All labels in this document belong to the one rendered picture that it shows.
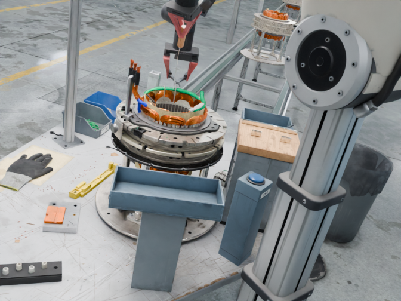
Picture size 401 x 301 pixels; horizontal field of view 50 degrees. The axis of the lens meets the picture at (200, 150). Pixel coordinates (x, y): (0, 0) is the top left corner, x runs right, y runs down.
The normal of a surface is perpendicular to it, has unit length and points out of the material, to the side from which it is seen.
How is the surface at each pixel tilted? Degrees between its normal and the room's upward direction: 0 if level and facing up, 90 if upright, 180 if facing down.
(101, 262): 0
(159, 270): 90
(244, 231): 90
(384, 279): 0
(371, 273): 0
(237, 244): 90
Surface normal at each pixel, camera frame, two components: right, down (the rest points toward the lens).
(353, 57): -0.79, 0.14
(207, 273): 0.18, -0.87
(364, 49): -0.11, 0.06
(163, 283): 0.05, 0.47
